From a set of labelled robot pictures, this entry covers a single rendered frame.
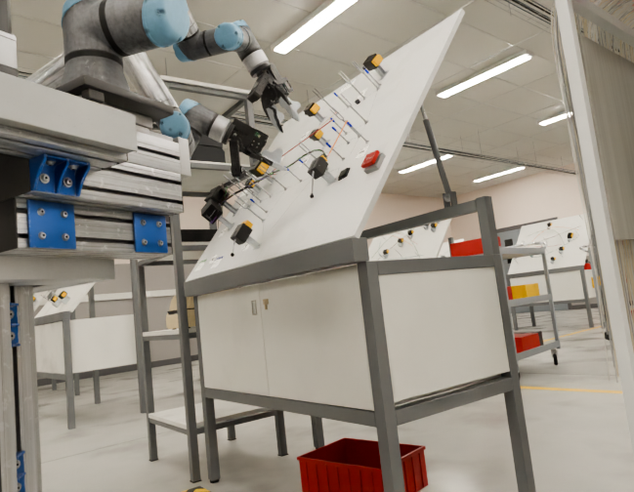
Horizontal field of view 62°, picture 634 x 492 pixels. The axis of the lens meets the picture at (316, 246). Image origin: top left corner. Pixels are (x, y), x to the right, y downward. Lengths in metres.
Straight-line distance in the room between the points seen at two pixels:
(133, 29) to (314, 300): 0.89
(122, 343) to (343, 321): 3.27
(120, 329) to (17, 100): 3.80
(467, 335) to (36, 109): 1.29
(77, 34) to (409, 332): 1.08
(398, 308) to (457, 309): 0.25
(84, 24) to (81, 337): 3.48
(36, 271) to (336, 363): 0.84
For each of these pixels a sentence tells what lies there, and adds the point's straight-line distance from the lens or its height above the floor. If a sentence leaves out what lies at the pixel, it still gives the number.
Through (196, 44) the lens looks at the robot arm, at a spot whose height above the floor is 1.51.
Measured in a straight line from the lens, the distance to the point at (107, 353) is 4.58.
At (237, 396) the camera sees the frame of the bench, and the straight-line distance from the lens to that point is 2.13.
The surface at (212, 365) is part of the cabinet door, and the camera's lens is 2.31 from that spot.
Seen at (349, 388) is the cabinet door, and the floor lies 0.46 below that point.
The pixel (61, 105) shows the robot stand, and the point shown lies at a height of 1.05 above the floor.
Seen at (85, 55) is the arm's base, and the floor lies 1.25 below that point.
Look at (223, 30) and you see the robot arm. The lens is 1.68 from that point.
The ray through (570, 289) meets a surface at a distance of 8.36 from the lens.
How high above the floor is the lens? 0.69
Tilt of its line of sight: 7 degrees up
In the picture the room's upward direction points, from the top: 6 degrees counter-clockwise
